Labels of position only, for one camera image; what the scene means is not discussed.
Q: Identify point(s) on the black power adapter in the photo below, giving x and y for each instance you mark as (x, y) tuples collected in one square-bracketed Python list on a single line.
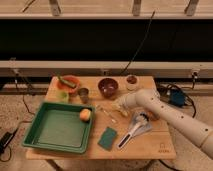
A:
[(4, 141)]

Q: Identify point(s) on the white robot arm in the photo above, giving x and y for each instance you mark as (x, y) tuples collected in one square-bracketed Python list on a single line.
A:
[(197, 132)]

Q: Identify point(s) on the green cucumber toy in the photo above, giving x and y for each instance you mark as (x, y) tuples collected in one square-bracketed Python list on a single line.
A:
[(69, 84)]

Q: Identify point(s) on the light green cup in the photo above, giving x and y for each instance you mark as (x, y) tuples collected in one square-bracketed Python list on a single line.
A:
[(62, 96)]

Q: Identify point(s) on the yellow corn toy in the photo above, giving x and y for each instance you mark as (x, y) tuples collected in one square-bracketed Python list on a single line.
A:
[(124, 113)]

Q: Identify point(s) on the wooden table board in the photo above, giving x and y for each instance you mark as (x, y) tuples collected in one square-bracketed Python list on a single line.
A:
[(155, 144)]

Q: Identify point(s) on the purple bowl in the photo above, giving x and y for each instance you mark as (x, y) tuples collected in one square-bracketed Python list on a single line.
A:
[(108, 87)]

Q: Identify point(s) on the blue power box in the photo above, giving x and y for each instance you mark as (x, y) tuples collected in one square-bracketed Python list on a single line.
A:
[(176, 98)]

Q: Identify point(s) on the white dish brush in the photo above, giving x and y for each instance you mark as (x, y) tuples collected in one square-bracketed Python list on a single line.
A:
[(141, 120)]

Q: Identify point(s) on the glass jar with brown lid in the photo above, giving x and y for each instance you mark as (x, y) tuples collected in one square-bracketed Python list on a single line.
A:
[(131, 82)]

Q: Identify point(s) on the teal sponge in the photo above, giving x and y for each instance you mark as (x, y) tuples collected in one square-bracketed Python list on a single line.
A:
[(107, 138)]

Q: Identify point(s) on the green plastic tray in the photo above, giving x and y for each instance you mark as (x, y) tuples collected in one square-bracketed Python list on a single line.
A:
[(57, 126)]

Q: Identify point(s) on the orange peach fruit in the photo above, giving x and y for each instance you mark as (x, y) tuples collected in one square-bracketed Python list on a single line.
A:
[(85, 115)]

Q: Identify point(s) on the small metal cup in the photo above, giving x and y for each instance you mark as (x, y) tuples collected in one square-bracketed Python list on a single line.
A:
[(84, 95)]

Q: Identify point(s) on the translucent yellow gripper body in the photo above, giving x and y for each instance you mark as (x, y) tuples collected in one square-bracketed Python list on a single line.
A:
[(117, 107)]

